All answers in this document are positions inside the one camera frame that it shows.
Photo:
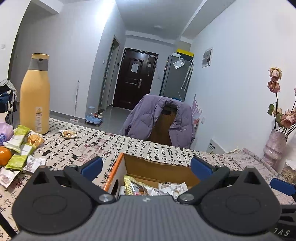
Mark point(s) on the yellow box on fridge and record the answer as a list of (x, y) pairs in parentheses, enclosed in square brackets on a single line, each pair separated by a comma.
[(184, 52)]

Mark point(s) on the wooden chair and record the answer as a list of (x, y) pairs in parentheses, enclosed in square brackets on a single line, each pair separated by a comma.
[(160, 131)]

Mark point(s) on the yellow thermos bottle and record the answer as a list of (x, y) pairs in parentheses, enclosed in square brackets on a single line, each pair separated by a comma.
[(35, 95)]

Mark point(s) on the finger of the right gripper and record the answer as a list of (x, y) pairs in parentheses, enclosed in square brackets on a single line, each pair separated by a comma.
[(282, 186)]

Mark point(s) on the glass jar with grains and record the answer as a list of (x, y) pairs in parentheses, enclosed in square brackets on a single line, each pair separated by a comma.
[(289, 171)]

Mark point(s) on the wall picture frame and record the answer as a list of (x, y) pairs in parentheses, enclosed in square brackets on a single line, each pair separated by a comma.
[(207, 56)]

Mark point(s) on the white snack packet back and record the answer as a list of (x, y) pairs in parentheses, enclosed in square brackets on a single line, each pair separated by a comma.
[(173, 189)]

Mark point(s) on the purple jacket on chair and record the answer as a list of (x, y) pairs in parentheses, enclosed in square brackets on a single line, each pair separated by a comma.
[(143, 118)]

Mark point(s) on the patterned table cloth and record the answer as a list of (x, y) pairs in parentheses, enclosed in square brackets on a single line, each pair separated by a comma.
[(60, 152)]

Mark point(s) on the small snack near bottle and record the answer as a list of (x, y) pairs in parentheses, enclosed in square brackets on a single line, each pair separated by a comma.
[(68, 134)]

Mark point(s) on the white pink small packet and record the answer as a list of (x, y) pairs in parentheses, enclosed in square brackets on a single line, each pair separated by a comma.
[(7, 176)]

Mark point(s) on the pink folded runner cloth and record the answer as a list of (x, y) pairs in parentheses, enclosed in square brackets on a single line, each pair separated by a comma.
[(239, 160)]

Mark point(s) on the green snack bar packet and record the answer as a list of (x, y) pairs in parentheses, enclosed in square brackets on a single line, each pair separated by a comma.
[(17, 139)]

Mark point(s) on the orange cardboard box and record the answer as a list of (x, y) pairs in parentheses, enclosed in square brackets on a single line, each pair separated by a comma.
[(148, 172)]

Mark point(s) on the pink ceramic vase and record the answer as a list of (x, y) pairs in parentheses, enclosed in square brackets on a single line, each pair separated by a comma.
[(275, 147)]

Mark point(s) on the dried pink roses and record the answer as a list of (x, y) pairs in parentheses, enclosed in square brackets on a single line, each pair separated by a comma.
[(283, 108)]

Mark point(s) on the pet water feeder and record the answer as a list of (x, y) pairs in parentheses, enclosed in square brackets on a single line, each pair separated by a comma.
[(93, 117)]

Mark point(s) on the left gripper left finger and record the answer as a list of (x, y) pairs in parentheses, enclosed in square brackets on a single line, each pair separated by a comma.
[(81, 178)]

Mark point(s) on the dark entrance door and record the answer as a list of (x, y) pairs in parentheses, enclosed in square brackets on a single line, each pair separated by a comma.
[(135, 78)]

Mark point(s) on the orange mandarin back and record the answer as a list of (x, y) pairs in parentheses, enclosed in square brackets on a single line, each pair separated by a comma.
[(5, 155)]

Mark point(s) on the large silver yellow snack bag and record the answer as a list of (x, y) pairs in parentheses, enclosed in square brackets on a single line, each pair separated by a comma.
[(133, 187)]

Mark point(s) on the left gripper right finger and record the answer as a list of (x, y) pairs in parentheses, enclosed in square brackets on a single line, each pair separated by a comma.
[(211, 177)]

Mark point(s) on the grey refrigerator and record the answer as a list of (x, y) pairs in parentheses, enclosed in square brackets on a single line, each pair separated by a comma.
[(177, 75)]

